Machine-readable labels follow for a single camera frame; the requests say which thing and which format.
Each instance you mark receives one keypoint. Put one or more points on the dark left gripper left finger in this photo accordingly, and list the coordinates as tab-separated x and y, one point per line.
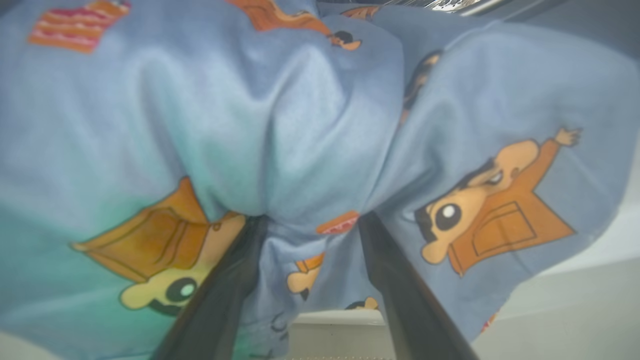
215	310

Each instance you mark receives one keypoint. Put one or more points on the stainless steel washing machine drum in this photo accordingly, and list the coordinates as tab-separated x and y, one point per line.
450	5

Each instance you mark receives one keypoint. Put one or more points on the blue cartoon print garment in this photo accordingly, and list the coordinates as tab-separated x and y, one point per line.
310	125

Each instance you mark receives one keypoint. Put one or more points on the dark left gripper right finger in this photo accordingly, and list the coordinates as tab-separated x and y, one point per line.
410	310

